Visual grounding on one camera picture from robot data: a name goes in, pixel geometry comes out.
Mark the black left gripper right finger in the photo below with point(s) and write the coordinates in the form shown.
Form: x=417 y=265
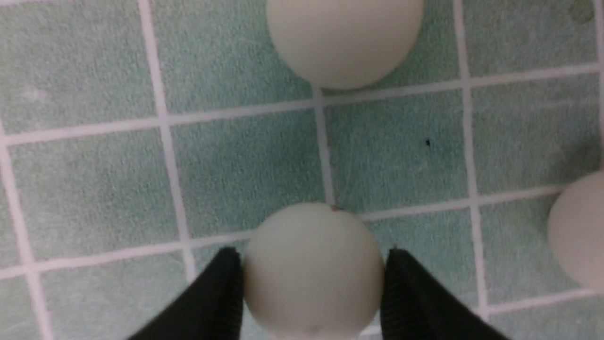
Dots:
x=415 y=306

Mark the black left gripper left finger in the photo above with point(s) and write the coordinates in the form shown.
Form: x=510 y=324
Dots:
x=211 y=308

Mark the white ping-pong ball with mark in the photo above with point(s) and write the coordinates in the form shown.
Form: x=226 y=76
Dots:
x=575 y=231

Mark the green checkered tablecloth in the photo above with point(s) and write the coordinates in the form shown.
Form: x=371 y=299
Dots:
x=140 y=136

